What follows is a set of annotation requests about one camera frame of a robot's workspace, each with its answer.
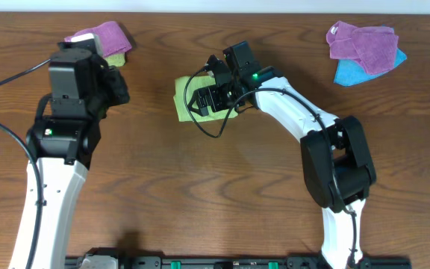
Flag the light green microfiber cloth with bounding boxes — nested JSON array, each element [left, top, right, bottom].
[[172, 74, 239, 123]]

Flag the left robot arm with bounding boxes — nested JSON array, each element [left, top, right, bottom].
[[9, 49, 130, 268]]

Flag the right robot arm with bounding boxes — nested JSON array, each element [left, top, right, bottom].
[[183, 41, 376, 268]]

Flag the folded green cloth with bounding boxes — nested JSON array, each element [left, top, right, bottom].
[[105, 53, 126, 67]]

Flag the folded purple cloth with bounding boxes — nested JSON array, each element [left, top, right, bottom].
[[64, 21, 132, 58]]

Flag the blue cloth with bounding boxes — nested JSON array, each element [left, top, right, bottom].
[[334, 47, 407, 87]]

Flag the crumpled purple cloth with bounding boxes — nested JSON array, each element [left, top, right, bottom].
[[325, 21, 399, 75]]

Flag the right black cable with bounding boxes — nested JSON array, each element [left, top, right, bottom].
[[183, 66, 358, 266]]

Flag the black cable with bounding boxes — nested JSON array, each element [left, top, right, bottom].
[[183, 66, 358, 266], [0, 58, 54, 269]]

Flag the left black cable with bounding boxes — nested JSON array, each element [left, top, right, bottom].
[[0, 58, 54, 269]]

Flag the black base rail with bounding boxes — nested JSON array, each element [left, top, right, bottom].
[[64, 247, 413, 269]]

